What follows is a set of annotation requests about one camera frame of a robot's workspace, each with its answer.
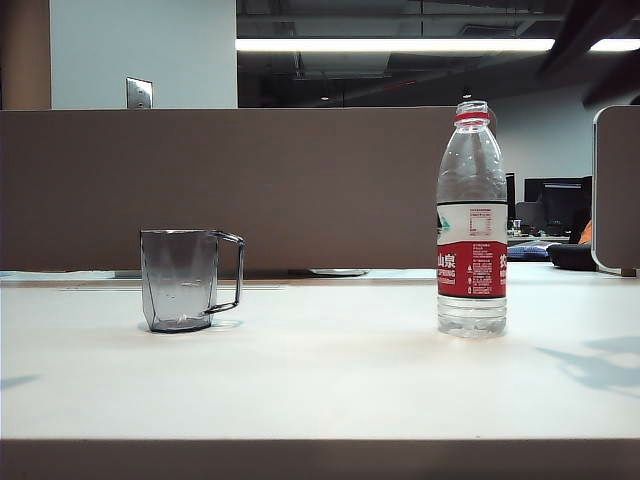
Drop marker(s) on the narrow black computer monitor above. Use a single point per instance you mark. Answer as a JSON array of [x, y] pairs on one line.
[[510, 195]]

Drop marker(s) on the orange object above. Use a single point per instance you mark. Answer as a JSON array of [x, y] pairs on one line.
[[587, 234]]

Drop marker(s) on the clear red-label water bottle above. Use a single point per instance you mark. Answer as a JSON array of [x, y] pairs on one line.
[[472, 280]]

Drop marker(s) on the blue checked cloth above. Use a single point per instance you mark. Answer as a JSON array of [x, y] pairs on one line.
[[530, 249]]

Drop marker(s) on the large brown desk partition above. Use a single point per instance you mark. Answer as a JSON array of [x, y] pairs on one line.
[[250, 190]]

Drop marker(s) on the black cushion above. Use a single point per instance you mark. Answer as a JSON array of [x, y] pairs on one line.
[[572, 256]]

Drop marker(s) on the grey transparent plastic mug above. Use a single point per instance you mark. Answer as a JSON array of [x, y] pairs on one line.
[[175, 280]]

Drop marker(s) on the wide black computer monitor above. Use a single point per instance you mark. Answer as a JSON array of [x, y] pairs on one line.
[[560, 200]]

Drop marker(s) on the metal wall switch plate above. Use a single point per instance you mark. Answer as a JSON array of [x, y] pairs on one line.
[[139, 93]]

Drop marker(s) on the long ceiling light strip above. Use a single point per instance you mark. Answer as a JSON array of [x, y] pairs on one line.
[[400, 44]]

